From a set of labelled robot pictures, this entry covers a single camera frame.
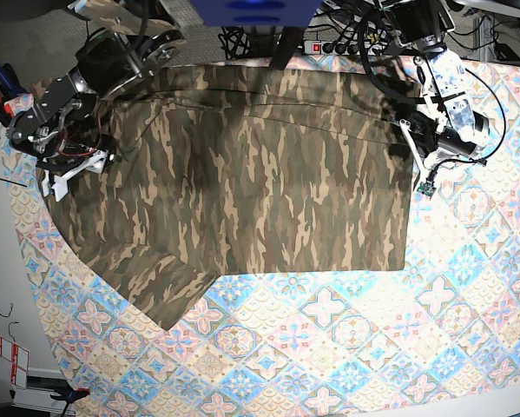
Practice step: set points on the camouflage T-shirt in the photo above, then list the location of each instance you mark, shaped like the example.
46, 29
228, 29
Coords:
230, 170

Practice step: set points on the patterned tile tablecloth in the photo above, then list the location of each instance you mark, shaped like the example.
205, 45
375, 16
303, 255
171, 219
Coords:
445, 326

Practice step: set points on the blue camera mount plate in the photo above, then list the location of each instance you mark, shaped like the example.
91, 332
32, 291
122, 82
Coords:
293, 13

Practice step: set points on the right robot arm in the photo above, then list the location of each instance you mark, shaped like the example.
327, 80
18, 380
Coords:
61, 128

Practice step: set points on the white power strip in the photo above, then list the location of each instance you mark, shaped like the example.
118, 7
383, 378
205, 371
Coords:
383, 46

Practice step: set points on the black support post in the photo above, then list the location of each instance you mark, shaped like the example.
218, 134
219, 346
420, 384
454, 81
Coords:
290, 39

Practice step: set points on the red black clamp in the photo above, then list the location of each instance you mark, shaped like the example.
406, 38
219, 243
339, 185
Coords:
10, 88

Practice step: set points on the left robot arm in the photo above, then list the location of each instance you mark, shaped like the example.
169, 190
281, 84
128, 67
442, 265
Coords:
441, 72

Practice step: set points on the blue orange clamp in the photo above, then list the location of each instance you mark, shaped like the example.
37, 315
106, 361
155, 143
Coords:
69, 395

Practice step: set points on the black hex key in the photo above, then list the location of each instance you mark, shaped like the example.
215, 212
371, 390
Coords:
12, 182

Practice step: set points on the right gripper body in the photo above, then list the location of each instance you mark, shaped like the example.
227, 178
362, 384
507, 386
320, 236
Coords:
59, 170

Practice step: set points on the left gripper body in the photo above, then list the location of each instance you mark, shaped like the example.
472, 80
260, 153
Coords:
435, 145

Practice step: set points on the red white label card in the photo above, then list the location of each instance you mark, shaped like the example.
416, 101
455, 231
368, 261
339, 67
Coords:
18, 359

